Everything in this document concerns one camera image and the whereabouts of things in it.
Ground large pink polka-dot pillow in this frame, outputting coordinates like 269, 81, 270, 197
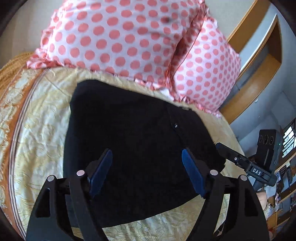
26, 0, 210, 94

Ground wooden shelf unit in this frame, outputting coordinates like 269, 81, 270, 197
266, 123, 296, 234

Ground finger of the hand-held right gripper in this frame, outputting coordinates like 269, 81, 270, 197
216, 143, 252, 172

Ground black pants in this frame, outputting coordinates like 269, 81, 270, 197
63, 79, 226, 229

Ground yellow orange patterned blanket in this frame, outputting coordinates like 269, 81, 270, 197
0, 53, 245, 241

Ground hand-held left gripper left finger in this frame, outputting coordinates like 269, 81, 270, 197
25, 149, 113, 241

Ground wooden headboard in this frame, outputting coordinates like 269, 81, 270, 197
218, 0, 284, 124

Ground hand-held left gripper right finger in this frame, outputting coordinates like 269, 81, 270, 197
181, 148, 270, 241

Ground small pink polka-dot pillow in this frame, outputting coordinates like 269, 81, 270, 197
173, 20, 242, 117

